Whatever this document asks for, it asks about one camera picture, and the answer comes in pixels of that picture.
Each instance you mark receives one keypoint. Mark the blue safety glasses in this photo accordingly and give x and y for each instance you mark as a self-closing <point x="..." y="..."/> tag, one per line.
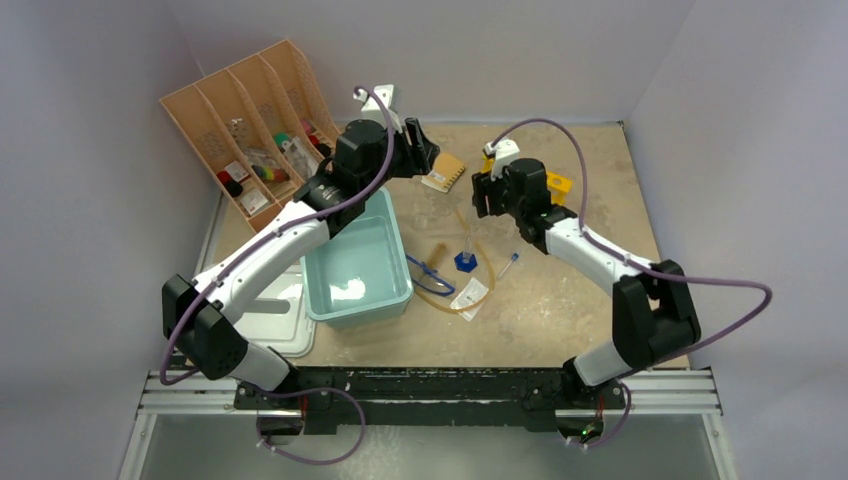
<point x="428" y="279"/>

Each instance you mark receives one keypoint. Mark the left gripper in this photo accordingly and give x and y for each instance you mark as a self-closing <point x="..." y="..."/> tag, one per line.
<point x="417" y="154"/>

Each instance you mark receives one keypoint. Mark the peach desk file organizer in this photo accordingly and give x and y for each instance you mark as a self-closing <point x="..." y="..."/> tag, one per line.
<point x="254" y="125"/>

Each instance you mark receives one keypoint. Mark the yellow test tube rack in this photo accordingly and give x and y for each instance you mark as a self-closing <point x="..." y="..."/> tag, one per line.
<point x="558" y="185"/>

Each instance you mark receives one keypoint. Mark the white label packet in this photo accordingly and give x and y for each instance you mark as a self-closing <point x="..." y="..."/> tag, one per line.
<point x="469" y="300"/>

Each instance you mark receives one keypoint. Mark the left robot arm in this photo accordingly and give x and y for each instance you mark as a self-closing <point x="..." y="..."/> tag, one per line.
<point x="200" y="314"/>

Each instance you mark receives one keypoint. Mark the teal plastic bin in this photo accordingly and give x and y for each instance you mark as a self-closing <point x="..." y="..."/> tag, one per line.
<point x="360" y="276"/>

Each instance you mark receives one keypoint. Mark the clear well plate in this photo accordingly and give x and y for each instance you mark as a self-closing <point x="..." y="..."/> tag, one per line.
<point x="491" y="226"/>

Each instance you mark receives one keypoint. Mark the tan rubber tubing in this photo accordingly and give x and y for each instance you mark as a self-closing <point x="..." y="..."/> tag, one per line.
<point x="491" y="283"/>

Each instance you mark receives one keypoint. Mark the yellow spiral notebook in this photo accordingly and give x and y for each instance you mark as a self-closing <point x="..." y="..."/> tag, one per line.
<point x="446" y="170"/>

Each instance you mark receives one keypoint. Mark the tan bristle brush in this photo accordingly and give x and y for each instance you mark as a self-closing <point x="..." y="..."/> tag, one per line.
<point x="437" y="256"/>

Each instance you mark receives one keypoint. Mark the white bin lid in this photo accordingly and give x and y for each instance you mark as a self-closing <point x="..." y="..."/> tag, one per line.
<point x="277" y="318"/>

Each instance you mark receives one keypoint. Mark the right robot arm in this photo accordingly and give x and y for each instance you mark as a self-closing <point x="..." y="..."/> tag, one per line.
<point x="653" y="315"/>

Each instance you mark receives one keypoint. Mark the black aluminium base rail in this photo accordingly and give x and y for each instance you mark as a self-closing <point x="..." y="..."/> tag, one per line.
<point x="534" y="399"/>

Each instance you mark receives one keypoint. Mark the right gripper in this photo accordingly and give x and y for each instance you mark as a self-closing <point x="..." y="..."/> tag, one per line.
<point x="485" y="186"/>

